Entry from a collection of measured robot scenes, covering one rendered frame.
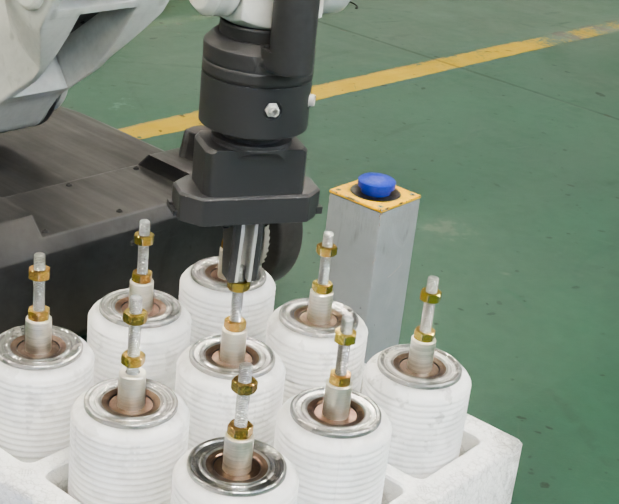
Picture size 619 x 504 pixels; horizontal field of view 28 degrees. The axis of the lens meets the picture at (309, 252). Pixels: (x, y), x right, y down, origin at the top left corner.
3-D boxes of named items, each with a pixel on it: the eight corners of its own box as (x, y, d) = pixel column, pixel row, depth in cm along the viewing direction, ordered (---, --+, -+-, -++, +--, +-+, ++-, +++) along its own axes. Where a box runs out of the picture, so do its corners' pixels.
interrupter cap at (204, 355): (266, 339, 114) (266, 332, 114) (282, 382, 107) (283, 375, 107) (183, 340, 112) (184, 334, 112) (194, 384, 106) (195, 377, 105)
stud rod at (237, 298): (239, 341, 110) (246, 264, 107) (238, 347, 109) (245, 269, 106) (228, 340, 110) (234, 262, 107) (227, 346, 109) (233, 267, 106)
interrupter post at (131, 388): (124, 417, 100) (125, 382, 98) (110, 403, 102) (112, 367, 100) (151, 411, 101) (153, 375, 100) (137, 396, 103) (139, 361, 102)
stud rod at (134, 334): (141, 381, 100) (145, 297, 97) (131, 385, 100) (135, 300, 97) (133, 376, 101) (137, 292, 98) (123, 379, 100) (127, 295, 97)
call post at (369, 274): (298, 441, 145) (327, 191, 132) (337, 420, 150) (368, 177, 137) (346, 468, 141) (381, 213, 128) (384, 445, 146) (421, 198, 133)
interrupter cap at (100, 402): (109, 441, 97) (109, 434, 96) (67, 395, 102) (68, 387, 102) (194, 419, 101) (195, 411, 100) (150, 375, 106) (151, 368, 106)
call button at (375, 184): (348, 194, 132) (350, 176, 131) (371, 186, 135) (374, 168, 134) (378, 206, 130) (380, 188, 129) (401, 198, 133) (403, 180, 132)
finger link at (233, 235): (229, 270, 108) (234, 203, 105) (239, 286, 105) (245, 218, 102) (211, 271, 107) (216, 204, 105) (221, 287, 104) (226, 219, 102)
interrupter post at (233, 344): (243, 354, 111) (246, 321, 110) (247, 367, 109) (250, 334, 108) (216, 354, 111) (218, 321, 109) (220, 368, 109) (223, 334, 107)
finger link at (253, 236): (249, 285, 105) (255, 218, 103) (238, 269, 108) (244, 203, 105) (267, 284, 106) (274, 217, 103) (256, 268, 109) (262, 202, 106)
